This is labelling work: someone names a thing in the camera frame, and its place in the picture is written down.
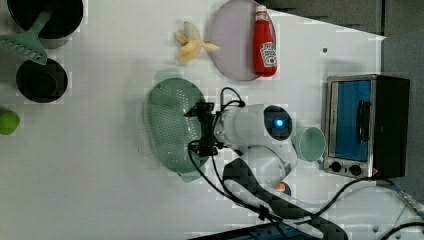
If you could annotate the green apple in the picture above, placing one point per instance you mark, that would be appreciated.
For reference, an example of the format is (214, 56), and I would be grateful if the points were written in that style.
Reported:
(9, 122)

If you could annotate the light green mug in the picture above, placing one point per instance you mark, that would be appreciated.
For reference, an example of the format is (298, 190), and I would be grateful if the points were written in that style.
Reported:
(309, 143)

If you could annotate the orange toy fruit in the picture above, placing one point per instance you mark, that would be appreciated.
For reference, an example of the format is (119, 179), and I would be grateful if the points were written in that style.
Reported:
(281, 187)

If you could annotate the grey round plate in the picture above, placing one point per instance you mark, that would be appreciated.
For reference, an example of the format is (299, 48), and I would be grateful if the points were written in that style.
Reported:
(232, 29)

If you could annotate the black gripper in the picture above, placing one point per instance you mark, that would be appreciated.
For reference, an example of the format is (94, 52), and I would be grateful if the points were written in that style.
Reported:
(208, 145)

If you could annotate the silver black toaster oven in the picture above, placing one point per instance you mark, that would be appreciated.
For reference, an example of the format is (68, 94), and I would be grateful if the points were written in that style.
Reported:
(366, 125)

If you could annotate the green slotted spatula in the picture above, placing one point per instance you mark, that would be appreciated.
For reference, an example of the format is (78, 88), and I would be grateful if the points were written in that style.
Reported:
(27, 44)

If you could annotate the red ketchup bottle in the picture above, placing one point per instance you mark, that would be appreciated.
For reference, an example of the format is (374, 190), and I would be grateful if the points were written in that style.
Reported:
(264, 49)

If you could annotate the small blue bowl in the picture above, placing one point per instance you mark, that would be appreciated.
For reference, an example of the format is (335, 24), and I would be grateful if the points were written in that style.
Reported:
(287, 189)

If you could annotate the green plastic strainer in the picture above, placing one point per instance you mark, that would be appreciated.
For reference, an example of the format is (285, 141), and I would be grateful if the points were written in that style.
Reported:
(169, 131)

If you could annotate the large black pot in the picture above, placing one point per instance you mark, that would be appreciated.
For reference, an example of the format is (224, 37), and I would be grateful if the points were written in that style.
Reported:
(66, 17)

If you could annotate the small black pot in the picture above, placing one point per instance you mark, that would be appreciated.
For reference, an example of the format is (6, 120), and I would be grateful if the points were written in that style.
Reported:
(42, 83)

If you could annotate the peeled banana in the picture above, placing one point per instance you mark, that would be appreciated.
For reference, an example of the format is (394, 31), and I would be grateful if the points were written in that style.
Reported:
(191, 43)

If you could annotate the dark blue table rail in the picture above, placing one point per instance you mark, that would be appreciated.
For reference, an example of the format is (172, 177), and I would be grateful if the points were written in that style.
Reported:
(260, 232)

